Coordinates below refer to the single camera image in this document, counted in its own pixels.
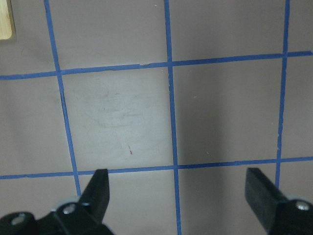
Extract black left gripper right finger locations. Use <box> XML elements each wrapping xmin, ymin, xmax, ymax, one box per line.
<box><xmin>245</xmin><ymin>167</ymin><xmax>313</xmax><ymax>235</ymax></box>

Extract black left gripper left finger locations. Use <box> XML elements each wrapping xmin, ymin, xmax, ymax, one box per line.
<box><xmin>0</xmin><ymin>169</ymin><xmax>113</xmax><ymax>235</ymax></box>

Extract wooden mug tree stand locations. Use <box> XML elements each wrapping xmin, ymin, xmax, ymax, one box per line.
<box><xmin>0</xmin><ymin>0</ymin><xmax>15</xmax><ymax>41</ymax></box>

